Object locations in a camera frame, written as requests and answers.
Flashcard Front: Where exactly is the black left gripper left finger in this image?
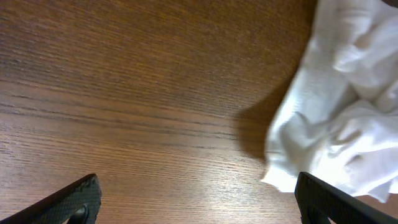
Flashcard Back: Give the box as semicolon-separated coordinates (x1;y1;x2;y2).
1;174;101;224

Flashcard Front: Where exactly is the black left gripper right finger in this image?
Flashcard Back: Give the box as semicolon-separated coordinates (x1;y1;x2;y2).
295;172;397;224

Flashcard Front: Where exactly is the white t-shirt with robot print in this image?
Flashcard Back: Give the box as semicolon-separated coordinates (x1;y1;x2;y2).
262;0;397;203

